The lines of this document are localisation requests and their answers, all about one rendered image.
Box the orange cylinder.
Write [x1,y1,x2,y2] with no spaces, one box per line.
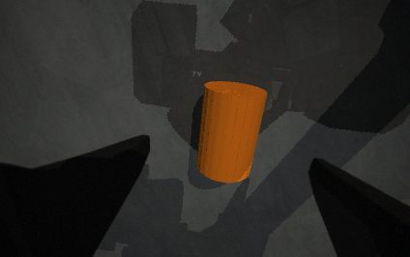
[196,81,268,183]

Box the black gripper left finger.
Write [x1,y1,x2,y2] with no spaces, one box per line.
[0,134,150,257]

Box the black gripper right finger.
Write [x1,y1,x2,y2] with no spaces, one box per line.
[307,158,410,257]

